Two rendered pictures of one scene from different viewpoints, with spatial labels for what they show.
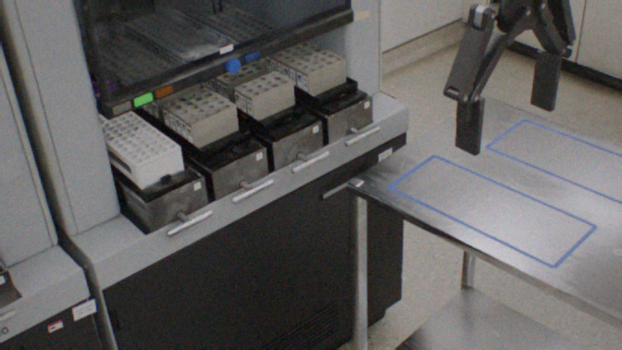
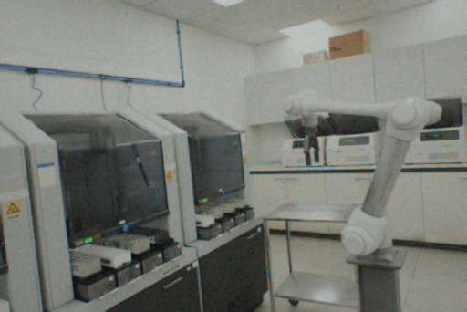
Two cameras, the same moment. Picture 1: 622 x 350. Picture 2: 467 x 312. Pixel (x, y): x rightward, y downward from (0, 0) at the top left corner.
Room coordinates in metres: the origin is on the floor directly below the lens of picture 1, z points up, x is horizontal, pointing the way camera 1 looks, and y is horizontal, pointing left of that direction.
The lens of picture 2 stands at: (-0.97, 0.81, 1.40)
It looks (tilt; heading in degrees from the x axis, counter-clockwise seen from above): 3 degrees down; 341
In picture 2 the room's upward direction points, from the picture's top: 5 degrees counter-clockwise
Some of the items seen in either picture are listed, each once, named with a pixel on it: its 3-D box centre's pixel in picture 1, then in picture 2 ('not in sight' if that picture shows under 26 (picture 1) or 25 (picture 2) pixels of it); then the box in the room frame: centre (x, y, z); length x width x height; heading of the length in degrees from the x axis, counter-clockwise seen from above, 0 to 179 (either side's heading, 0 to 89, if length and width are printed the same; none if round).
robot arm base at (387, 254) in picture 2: not in sight; (377, 248); (0.52, -0.44, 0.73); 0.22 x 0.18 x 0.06; 128
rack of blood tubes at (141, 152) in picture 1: (125, 141); (192, 221); (1.36, 0.37, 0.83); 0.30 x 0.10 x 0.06; 38
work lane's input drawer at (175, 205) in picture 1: (100, 139); (179, 227); (1.46, 0.45, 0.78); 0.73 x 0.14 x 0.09; 38
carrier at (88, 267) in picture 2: not in sight; (88, 267); (0.75, 0.98, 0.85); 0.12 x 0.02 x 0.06; 129
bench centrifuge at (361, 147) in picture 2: not in sight; (354, 135); (2.61, -1.96, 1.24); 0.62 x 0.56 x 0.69; 129
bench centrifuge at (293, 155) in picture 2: not in sight; (308, 140); (3.06, -1.60, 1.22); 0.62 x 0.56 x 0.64; 126
